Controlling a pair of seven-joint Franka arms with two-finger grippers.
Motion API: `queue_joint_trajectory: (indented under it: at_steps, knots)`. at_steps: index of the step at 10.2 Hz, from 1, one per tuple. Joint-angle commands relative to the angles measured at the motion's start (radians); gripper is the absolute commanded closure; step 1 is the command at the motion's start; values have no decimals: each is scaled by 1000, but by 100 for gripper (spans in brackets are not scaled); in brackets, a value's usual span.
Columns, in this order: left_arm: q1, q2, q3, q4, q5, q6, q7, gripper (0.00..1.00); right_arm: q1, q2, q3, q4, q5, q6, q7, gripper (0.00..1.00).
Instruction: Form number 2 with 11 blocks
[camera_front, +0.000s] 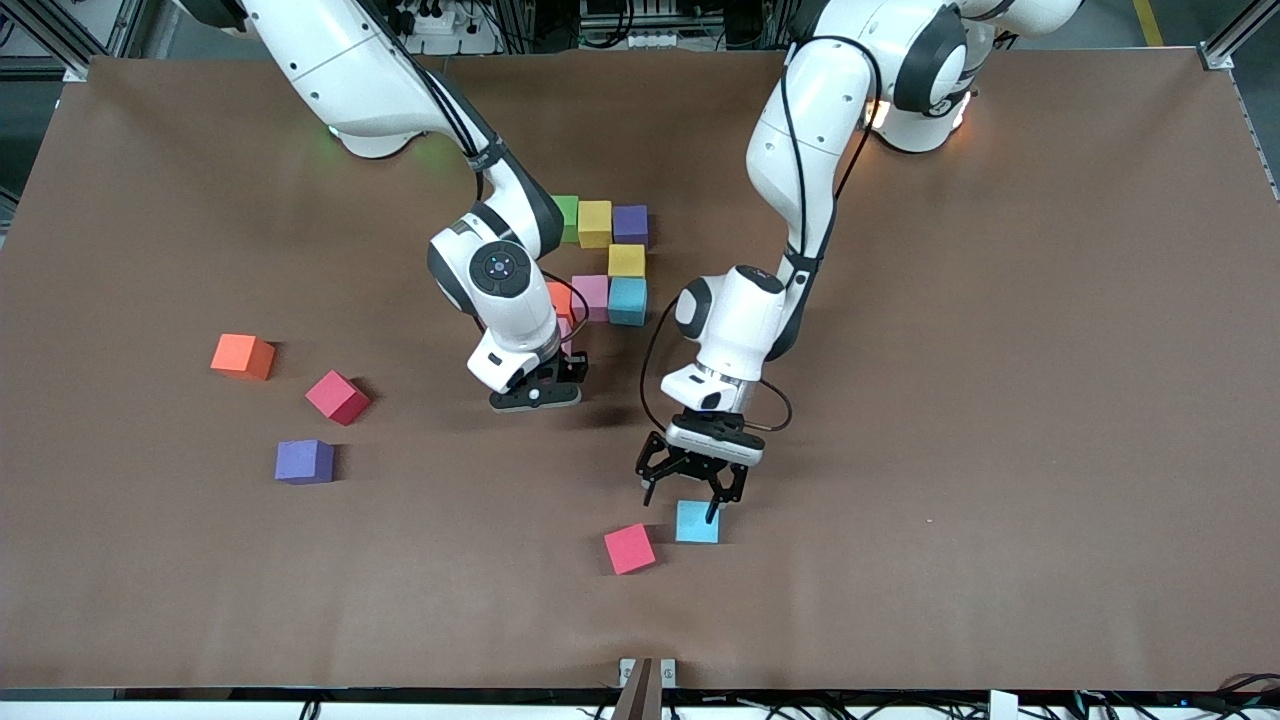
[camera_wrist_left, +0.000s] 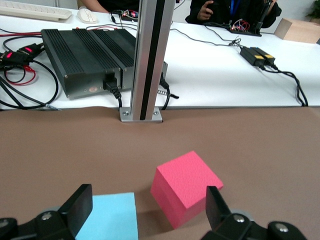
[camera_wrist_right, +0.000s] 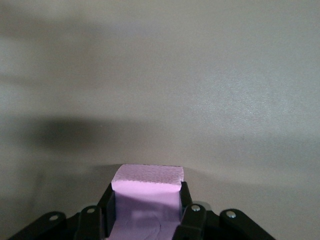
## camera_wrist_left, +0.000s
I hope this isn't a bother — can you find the black adapter output cable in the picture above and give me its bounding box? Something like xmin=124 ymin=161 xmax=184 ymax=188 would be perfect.
xmin=258 ymin=64 xmax=306 ymax=107
xmin=269 ymin=63 xmax=309 ymax=107

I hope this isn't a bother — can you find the black connector with red light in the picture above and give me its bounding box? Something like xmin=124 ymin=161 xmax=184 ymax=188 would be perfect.
xmin=0 ymin=51 xmax=33 ymax=67
xmin=17 ymin=43 xmax=46 ymax=57

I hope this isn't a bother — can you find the black jacket person torso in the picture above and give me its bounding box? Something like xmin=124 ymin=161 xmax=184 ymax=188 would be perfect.
xmin=185 ymin=0 xmax=283 ymax=29

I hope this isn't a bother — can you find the black looped cable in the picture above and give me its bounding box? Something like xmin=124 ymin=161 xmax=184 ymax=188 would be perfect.
xmin=0 ymin=58 xmax=60 ymax=111

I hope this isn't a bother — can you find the jacket person hand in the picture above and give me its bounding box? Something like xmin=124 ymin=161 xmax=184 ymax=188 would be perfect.
xmin=197 ymin=0 xmax=216 ymax=21

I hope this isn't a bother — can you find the aluminium frame post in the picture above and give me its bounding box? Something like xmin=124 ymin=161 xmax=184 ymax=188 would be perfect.
xmin=129 ymin=0 xmax=176 ymax=121

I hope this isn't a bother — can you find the long red test lead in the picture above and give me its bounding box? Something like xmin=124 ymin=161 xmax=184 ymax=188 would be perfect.
xmin=0 ymin=23 xmax=118 ymax=38

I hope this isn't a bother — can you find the black white striped marker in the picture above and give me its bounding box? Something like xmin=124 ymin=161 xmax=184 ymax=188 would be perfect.
xmin=156 ymin=90 xmax=180 ymax=99

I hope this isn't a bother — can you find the red foam cube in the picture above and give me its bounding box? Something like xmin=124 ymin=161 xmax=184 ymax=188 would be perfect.
xmin=150 ymin=150 xmax=224 ymax=230

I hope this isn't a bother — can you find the potted green plant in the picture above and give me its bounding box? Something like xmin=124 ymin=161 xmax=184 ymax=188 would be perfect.
xmin=305 ymin=6 xmax=320 ymax=26

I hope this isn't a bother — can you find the black desk stand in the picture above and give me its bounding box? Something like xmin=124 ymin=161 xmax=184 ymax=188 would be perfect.
xmin=230 ymin=0 xmax=273 ymax=38

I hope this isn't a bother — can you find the white office desk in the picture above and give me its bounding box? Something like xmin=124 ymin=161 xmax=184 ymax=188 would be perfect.
xmin=0 ymin=13 xmax=320 ymax=111

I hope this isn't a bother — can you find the beige computer mouse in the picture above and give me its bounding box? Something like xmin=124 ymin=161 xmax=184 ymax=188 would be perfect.
xmin=76 ymin=8 xmax=99 ymax=25

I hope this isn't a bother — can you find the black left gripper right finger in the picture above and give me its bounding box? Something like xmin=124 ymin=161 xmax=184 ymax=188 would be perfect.
xmin=201 ymin=186 xmax=310 ymax=240

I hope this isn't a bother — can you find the thin black signal cable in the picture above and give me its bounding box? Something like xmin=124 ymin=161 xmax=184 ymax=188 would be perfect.
xmin=169 ymin=23 xmax=245 ymax=50

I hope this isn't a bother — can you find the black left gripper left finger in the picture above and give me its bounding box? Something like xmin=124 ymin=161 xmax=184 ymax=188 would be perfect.
xmin=0 ymin=184 xmax=94 ymax=240

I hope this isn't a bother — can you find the small wired circuit board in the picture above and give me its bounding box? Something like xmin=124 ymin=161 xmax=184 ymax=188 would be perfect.
xmin=111 ymin=9 xmax=140 ymax=22
xmin=230 ymin=19 xmax=251 ymax=32

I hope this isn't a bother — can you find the beige computer keyboard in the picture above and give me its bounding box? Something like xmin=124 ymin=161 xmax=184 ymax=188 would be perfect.
xmin=0 ymin=0 xmax=73 ymax=22

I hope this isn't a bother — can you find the black power plug cable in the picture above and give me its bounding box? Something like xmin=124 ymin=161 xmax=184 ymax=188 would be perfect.
xmin=102 ymin=72 xmax=123 ymax=112

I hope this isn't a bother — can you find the black cable behind post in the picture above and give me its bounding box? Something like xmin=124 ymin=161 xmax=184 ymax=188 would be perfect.
xmin=159 ymin=72 xmax=180 ymax=111

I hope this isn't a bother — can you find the bare person forearm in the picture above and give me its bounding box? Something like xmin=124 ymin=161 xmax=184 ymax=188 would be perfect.
xmin=79 ymin=0 xmax=111 ymax=14

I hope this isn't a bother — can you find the light blue foam cube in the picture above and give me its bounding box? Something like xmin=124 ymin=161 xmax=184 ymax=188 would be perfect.
xmin=74 ymin=191 xmax=139 ymax=240

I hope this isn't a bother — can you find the black ribbed metal box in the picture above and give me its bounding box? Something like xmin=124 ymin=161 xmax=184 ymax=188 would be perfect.
xmin=40 ymin=28 xmax=169 ymax=100

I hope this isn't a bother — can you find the brown table cover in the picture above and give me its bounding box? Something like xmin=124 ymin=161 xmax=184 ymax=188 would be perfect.
xmin=0 ymin=106 xmax=320 ymax=240

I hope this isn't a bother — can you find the red looped test lead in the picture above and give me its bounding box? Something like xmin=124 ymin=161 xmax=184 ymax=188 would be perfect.
xmin=3 ymin=63 xmax=37 ymax=86

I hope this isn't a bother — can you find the blue neck lanyard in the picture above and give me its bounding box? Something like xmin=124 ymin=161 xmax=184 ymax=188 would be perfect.
xmin=229 ymin=0 xmax=241 ymax=21

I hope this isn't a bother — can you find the black t-shirt person torso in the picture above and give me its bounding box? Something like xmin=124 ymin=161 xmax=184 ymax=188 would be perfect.
xmin=96 ymin=0 xmax=141 ymax=12

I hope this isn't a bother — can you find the light wooden box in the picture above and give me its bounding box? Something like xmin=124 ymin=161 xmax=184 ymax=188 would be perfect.
xmin=274 ymin=17 xmax=320 ymax=45

